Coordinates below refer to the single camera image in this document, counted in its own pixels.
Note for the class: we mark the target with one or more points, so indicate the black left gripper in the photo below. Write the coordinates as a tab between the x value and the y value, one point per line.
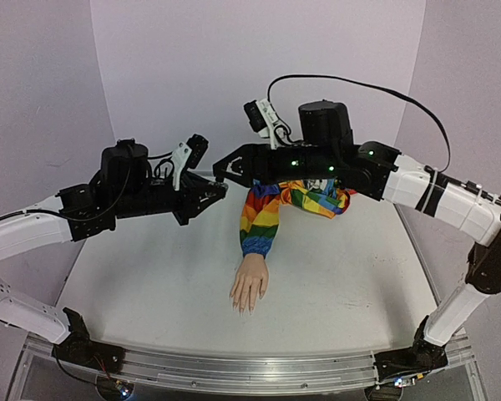
195	190

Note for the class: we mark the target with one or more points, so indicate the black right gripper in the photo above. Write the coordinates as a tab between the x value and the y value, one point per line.
255	163

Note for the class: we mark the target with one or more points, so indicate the nail polish bottle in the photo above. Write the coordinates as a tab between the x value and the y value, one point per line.
217	189

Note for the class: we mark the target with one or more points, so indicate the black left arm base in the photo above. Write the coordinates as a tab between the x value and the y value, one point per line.
80	349

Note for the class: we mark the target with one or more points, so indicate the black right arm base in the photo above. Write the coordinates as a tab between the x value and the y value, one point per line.
420	358

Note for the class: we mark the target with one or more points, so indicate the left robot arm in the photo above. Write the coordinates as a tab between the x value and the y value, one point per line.
125	186

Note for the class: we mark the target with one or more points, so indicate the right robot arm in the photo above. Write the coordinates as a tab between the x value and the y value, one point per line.
382	173

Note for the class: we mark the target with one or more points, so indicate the mannequin hand with clear nails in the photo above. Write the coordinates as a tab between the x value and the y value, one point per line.
250	284

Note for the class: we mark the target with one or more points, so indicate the rainbow striped jacket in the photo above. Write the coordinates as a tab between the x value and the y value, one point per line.
260	216

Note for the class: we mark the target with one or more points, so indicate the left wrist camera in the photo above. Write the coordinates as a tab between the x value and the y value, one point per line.
187	156

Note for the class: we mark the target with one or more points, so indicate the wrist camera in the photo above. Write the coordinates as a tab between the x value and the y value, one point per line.
265	122
187	156

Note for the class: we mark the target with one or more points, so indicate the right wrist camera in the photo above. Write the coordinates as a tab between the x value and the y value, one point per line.
265	122

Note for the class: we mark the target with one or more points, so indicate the aluminium front rail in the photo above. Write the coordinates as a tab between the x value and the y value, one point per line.
256	375

